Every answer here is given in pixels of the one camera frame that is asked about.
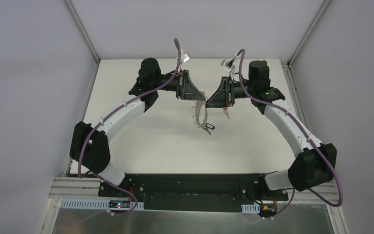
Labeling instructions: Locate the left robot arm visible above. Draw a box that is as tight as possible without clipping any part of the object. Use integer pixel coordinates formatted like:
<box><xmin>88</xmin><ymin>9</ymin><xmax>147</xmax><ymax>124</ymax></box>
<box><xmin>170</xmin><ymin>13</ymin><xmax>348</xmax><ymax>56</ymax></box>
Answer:
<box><xmin>69</xmin><ymin>58</ymin><xmax>206</xmax><ymax>197</ymax></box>

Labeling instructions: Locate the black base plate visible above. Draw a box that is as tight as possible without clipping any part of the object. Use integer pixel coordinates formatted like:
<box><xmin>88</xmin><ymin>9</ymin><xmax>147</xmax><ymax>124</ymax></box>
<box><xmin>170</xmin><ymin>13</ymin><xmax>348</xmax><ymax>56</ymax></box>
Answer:
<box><xmin>98</xmin><ymin>174</ymin><xmax>289</xmax><ymax>213</ymax></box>

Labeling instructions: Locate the key with red tag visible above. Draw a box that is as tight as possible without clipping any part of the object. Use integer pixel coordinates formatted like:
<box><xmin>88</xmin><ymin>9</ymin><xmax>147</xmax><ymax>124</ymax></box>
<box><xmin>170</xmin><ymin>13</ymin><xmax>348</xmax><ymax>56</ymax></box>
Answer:
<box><xmin>223</xmin><ymin>108</ymin><xmax>230</xmax><ymax>119</ymax></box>

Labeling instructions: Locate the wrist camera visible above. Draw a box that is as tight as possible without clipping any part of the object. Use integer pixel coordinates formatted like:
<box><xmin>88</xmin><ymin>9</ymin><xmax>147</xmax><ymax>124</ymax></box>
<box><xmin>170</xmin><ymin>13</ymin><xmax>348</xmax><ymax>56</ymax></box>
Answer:
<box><xmin>220</xmin><ymin>59</ymin><xmax>235</xmax><ymax>72</ymax></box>
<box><xmin>176</xmin><ymin>53</ymin><xmax>190</xmax><ymax>64</ymax></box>

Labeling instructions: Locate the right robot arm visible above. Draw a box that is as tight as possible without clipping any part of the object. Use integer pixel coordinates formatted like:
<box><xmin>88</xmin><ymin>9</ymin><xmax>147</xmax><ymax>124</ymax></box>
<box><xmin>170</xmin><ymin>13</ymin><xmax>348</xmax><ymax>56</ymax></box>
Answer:
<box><xmin>206</xmin><ymin>59</ymin><xmax>337</xmax><ymax>200</ymax></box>

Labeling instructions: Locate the left controller board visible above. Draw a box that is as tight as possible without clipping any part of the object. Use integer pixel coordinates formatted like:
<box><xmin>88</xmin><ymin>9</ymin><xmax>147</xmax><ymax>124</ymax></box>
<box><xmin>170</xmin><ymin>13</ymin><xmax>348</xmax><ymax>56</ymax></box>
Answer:
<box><xmin>109</xmin><ymin>200</ymin><xmax>131</xmax><ymax>210</ymax></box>

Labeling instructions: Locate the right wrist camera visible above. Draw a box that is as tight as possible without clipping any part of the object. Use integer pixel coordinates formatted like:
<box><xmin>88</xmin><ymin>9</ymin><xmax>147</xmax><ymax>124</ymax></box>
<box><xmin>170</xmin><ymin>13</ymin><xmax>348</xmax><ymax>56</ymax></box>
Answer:
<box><xmin>220</xmin><ymin>59</ymin><xmax>235</xmax><ymax>72</ymax></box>

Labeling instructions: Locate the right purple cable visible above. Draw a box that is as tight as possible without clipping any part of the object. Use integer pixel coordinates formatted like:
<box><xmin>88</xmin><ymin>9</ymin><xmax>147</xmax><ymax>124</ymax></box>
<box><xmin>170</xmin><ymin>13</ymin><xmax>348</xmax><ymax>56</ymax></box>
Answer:
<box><xmin>233</xmin><ymin>48</ymin><xmax>343</xmax><ymax>223</ymax></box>

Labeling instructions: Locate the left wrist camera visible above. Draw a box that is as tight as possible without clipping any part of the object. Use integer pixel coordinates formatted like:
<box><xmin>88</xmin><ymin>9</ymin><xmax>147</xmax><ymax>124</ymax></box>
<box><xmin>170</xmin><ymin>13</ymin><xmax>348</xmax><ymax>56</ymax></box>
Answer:
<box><xmin>176</xmin><ymin>53</ymin><xmax>190</xmax><ymax>64</ymax></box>

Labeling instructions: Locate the controller board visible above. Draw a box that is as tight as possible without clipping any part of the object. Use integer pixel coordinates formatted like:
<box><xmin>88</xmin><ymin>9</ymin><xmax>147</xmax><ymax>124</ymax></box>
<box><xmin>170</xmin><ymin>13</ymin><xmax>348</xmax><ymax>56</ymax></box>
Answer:
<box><xmin>109</xmin><ymin>200</ymin><xmax>131</xmax><ymax>210</ymax></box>
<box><xmin>260</xmin><ymin>206</ymin><xmax>277</xmax><ymax>216</ymax></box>

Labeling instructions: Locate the right controller board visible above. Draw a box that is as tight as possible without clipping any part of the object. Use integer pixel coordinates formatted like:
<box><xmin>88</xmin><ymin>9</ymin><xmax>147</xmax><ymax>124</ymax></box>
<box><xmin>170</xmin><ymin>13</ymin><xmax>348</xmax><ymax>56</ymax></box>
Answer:
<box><xmin>260</xmin><ymin>206</ymin><xmax>277</xmax><ymax>216</ymax></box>

